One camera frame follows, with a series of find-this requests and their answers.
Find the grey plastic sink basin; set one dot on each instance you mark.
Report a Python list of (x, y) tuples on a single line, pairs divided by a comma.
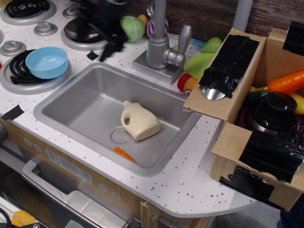
[(88, 109)]

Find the grey stove knob left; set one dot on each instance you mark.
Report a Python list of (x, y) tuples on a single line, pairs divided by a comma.
[(11, 48)]

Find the silver toy faucet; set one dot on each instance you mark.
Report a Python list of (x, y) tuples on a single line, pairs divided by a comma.
[(160, 61)]

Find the orange toy piece in sink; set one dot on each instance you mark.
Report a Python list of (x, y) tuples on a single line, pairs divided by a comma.
[(121, 152)]

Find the grey stove knob top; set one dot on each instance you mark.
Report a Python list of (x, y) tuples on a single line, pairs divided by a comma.
[(71, 12)]

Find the large green toy pear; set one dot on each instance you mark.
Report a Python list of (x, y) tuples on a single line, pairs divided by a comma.
[(197, 64)]

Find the cream toy detergent bottle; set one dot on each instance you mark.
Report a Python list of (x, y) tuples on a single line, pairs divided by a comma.
[(139, 122)]

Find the grey stove knob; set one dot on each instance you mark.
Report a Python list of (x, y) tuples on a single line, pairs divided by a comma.
[(45, 29), (71, 12), (11, 48)]

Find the black tape square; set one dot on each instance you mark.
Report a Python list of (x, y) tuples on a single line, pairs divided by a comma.
[(92, 55)]

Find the purple white toy onion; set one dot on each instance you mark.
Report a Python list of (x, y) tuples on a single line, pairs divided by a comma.
[(150, 27)]

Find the light blue plastic bowl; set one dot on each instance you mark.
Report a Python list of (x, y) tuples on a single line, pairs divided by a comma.
[(47, 62)]

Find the black tape strip left edge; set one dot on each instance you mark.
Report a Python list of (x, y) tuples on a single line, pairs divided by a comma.
[(13, 113)]

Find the grey oven door handle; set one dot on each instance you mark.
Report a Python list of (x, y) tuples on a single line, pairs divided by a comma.
[(71, 204)]

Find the cardboard box with black tape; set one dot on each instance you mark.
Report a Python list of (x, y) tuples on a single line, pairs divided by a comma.
[(249, 85)]

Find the yellow toy corn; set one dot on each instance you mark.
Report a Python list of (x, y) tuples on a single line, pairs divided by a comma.
[(257, 94)]

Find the steel pot lid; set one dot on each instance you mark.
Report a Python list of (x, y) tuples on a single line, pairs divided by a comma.
[(73, 30)]

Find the grey stove knob middle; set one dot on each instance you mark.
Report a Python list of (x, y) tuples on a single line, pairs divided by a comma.
[(45, 29)]

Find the front left black burner coil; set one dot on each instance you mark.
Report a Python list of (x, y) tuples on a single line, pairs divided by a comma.
[(20, 74)]

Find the white vertical pole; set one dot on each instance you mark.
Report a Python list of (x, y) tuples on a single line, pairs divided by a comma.
[(242, 14)]

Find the back left black burner coil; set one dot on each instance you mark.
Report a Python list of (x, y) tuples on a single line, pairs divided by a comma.
[(26, 8)]

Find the red yellow toy bottle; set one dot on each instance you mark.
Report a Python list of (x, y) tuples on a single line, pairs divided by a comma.
[(186, 83)]

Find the black burner coil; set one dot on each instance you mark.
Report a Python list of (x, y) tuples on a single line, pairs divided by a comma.
[(20, 74), (26, 8)]

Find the small green toy fruit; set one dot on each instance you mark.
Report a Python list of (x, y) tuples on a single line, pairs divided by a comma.
[(212, 45)]

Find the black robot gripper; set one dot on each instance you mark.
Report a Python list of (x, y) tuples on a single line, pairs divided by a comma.
[(105, 15)]

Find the orange toy carrot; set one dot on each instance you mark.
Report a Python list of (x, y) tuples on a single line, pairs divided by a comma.
[(287, 84)]

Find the green toy cabbage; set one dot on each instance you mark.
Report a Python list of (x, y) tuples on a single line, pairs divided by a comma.
[(133, 27)]

